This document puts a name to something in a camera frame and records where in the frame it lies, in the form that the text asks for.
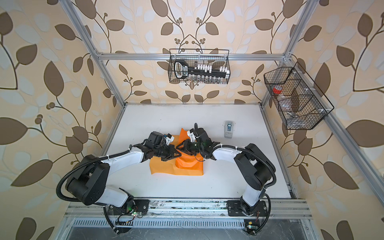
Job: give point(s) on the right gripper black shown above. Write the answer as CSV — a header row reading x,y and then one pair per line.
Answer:
x,y
186,147

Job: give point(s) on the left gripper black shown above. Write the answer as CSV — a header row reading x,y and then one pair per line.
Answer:
x,y
171,154

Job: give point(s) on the orange wrapping paper sheet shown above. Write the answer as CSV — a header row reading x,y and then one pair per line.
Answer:
x,y
185,165

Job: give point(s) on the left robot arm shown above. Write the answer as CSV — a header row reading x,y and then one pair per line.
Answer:
x,y
87,183

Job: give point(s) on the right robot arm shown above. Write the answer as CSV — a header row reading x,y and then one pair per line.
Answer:
x,y
256,169

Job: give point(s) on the white tape dispenser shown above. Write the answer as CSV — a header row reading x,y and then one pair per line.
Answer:
x,y
228,129

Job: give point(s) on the black tool set in basket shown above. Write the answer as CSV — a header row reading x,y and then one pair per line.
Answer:
x,y
182,70

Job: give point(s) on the red capped item in basket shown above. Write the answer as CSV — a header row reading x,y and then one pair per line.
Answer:
x,y
277,90

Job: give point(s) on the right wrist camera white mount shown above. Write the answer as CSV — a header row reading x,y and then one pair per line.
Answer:
x,y
191,135

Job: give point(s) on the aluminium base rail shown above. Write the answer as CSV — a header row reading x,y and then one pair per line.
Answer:
x,y
188,213

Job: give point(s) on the black wire basket centre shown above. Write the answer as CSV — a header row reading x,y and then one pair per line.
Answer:
x,y
215,57

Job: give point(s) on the black wire basket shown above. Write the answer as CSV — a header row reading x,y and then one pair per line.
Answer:
x,y
215,57
303,104

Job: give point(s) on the black wire basket right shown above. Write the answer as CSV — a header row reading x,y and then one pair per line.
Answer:
x,y
303,104

